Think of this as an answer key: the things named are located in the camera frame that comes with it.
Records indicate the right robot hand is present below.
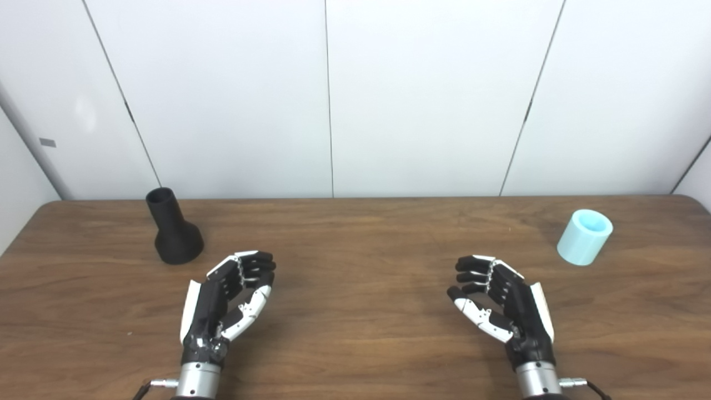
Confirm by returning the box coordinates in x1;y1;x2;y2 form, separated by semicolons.
447;255;555;371

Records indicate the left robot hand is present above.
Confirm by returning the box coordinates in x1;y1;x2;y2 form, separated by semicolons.
180;251;277;368

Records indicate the black nozzle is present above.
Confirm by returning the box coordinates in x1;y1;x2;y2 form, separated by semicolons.
146;188;204;265

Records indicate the light blue cylinder cup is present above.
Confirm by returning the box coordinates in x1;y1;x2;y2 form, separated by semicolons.
557;209;614;266

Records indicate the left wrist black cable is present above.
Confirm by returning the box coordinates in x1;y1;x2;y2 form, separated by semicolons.
132;378;179;400

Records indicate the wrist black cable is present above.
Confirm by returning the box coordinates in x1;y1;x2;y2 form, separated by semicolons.
132;378;179;400
559;377;613;400

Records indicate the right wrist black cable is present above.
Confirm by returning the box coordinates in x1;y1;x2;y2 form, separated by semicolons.
559;377;613;400

